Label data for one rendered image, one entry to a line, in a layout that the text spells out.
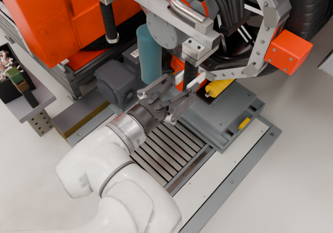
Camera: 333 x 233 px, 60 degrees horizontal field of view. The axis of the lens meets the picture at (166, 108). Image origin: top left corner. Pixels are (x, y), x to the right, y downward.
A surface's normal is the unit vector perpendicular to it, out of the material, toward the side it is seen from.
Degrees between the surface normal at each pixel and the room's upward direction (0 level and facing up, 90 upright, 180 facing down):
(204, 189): 0
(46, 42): 90
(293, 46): 0
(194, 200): 0
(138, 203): 19
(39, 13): 90
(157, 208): 11
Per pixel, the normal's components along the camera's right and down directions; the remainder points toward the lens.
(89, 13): 0.72, 0.58
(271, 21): -0.69, 0.60
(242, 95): 0.00, -0.55
